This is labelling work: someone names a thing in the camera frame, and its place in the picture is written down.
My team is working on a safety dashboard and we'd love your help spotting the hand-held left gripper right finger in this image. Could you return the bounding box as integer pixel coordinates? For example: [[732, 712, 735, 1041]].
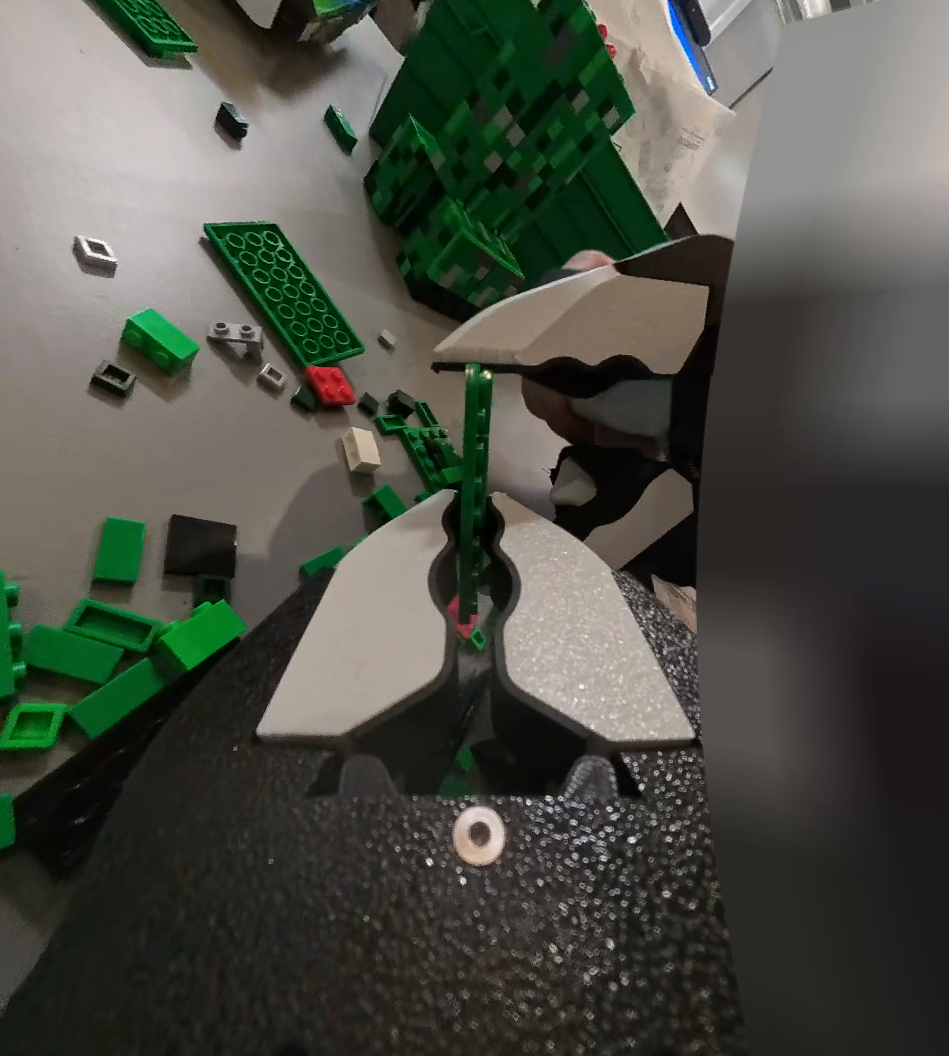
[[486, 491, 698, 749]]

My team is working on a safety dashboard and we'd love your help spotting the black square tile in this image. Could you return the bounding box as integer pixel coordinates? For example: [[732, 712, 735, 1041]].
[[162, 513, 239, 579]]

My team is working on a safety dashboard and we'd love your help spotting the grey bracket piece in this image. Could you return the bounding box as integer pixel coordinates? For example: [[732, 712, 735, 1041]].
[[207, 319, 266, 365]]

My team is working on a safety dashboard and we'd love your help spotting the silver blue-lit device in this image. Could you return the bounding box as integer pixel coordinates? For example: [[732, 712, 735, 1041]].
[[666, 0, 782, 110]]

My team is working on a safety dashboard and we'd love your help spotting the red toy plate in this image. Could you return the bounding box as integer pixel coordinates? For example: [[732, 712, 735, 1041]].
[[305, 365, 358, 409]]

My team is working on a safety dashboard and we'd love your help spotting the printed cardboard box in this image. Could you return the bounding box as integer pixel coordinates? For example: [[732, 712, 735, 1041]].
[[235, 0, 378, 44]]

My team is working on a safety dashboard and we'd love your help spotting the person's right hand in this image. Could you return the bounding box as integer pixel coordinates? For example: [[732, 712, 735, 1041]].
[[522, 250, 673, 463]]

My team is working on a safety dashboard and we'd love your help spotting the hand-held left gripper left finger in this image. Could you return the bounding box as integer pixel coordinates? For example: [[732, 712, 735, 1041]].
[[255, 488, 457, 749]]

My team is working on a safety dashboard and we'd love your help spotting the narrow green studded plate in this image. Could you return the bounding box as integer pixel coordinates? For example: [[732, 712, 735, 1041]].
[[93, 0, 200, 59]]

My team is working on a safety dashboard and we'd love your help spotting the pile of small green bricks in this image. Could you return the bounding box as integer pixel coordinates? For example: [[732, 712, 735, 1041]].
[[0, 104, 469, 873]]

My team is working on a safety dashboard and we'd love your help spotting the long green toy plate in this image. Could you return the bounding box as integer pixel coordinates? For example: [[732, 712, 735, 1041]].
[[453, 363, 497, 622]]

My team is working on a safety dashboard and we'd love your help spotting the green pixel brick model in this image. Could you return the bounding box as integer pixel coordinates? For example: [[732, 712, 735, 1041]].
[[362, 0, 675, 325]]

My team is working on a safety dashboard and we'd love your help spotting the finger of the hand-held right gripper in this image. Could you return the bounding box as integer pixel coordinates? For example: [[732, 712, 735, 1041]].
[[431, 235, 736, 397], [552, 449, 698, 579]]

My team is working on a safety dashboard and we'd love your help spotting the wide green studded plate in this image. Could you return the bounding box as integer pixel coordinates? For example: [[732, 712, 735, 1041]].
[[202, 220, 366, 369]]

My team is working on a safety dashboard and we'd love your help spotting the cream toy brick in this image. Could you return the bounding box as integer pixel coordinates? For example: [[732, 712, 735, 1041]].
[[339, 426, 381, 474]]

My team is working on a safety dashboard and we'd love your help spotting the printed paper sheet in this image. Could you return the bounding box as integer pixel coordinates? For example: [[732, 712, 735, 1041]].
[[602, 0, 741, 230]]

